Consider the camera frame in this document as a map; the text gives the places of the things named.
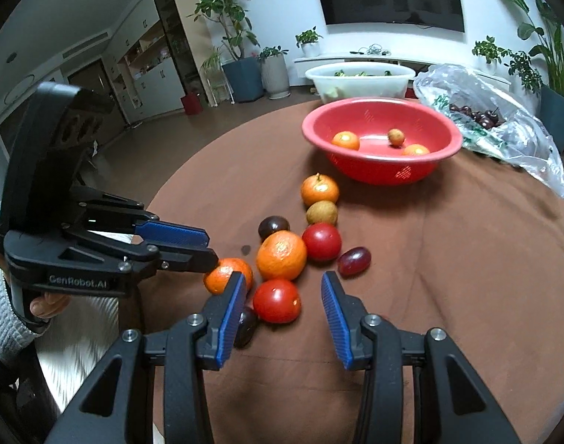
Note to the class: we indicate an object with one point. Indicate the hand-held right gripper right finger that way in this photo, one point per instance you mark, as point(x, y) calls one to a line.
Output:
point(337, 319)

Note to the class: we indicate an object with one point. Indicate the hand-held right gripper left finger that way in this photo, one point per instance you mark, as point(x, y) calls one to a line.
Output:
point(231, 319)

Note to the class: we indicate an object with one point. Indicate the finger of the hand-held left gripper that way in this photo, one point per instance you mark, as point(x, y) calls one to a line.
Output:
point(189, 259)
point(175, 233)

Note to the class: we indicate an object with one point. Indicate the dark purple plum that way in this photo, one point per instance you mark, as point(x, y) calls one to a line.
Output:
point(247, 328)
point(272, 226)

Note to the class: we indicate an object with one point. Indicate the bumpy orange mandarin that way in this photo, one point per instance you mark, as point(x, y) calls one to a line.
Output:
point(282, 255)
point(226, 277)

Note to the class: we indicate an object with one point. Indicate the red tomato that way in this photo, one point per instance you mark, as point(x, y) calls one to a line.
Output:
point(322, 242)
point(276, 301)

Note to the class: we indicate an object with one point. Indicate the dark purple grape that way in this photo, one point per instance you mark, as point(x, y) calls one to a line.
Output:
point(354, 261)

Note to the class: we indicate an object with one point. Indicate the tan longan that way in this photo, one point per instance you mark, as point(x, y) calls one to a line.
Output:
point(396, 137)
point(322, 213)

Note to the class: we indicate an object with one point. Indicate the small stemmed mandarin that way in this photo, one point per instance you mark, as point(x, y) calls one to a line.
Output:
point(319, 190)

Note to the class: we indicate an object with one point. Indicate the red plastic basin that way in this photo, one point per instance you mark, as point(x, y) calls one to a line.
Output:
point(379, 166)

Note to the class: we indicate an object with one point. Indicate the person's left hand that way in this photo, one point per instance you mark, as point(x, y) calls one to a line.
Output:
point(50, 306)

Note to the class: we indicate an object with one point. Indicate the dark wooden door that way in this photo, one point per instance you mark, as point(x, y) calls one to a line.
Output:
point(92, 101)

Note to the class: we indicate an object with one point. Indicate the red bin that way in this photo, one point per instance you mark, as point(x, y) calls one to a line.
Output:
point(191, 104)

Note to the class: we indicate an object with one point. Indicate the built-in storage cabinet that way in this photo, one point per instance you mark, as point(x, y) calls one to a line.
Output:
point(143, 78)

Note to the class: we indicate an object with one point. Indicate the thin plant on white stand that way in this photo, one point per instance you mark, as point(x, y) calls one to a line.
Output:
point(214, 74)

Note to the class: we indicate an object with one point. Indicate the tall plant in grey-blue pot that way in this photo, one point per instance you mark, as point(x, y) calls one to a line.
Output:
point(242, 78)

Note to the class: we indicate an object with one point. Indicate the plant in white ribbed pot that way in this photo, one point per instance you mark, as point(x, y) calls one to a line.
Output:
point(275, 76)

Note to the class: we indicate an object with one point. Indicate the white television cabinet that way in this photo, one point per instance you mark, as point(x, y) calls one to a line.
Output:
point(305, 60)

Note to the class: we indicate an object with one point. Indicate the white plastic basin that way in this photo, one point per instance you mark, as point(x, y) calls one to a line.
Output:
point(356, 85)

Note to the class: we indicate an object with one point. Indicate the small plant in white pot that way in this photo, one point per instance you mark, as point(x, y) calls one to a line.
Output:
point(309, 41)
point(488, 51)

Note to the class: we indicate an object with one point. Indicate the green leafy vegetables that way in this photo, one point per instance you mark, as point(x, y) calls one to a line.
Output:
point(358, 73)

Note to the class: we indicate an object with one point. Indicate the pile of dark cherries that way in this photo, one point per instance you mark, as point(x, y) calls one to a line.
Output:
point(483, 118)

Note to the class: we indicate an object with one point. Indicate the clear plastic bag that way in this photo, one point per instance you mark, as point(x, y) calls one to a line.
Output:
point(518, 138)

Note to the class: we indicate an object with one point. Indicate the big-leaf plant in blue pot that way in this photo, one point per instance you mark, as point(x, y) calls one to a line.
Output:
point(557, 111)

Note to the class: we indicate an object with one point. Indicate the bushy plant in tall white pot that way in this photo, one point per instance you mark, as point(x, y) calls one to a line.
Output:
point(525, 71)

